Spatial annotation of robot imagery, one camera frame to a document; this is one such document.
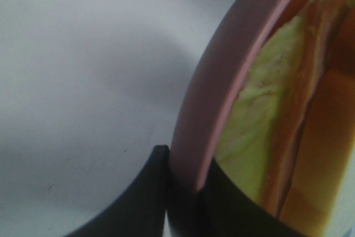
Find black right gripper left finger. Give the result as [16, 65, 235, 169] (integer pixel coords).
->
[68, 145, 169, 237]

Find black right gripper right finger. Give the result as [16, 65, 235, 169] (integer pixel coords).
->
[166, 158, 328, 237]

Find pink round plate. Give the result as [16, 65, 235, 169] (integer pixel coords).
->
[169, 0, 291, 193]

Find toy sandwich with lettuce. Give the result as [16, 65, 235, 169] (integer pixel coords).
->
[214, 0, 354, 236]

